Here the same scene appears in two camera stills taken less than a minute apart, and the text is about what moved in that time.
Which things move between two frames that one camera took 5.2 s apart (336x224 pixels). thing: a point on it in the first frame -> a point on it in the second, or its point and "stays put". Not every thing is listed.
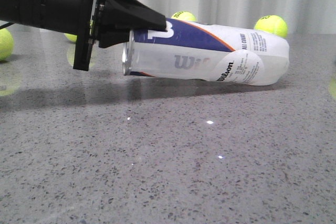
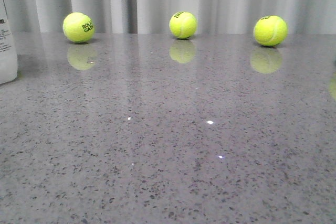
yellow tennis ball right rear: (272, 24) stays put
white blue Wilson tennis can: (208, 52) -> (8, 64)
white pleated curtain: (306, 1) stays put
